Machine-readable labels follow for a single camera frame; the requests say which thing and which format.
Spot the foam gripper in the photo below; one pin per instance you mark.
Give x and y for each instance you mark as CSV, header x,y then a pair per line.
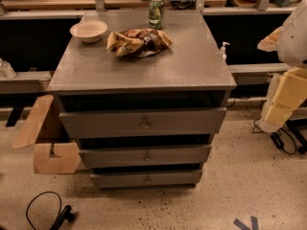
x,y
295,42

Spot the grey drawer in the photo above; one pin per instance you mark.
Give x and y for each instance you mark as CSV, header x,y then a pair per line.
x,y
140,179
155,122
149,156

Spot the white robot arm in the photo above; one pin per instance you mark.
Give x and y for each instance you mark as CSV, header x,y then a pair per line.
x,y
290,39

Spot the grey top drawer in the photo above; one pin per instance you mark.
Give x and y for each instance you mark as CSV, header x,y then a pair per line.
x,y
155,122

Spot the grey drawer cabinet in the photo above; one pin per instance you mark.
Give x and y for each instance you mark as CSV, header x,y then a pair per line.
x,y
189,74

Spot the grey bottom drawer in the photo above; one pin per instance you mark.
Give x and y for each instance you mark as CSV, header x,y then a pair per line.
x,y
140,179

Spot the white pump bottle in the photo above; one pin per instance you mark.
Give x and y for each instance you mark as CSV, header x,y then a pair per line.
x,y
223,50

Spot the green soda can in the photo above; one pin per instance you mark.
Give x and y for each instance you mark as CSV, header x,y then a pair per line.
x,y
156,10

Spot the crumpled chip bag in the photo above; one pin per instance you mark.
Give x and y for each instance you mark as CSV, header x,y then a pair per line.
x,y
137,43

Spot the white bowl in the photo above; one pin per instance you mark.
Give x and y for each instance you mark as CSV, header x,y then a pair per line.
x,y
89,31

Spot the cardboard box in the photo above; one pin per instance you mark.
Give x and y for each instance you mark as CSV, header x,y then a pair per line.
x,y
53,151

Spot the black chair leg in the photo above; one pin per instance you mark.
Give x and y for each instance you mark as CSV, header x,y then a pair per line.
x,y
64,215

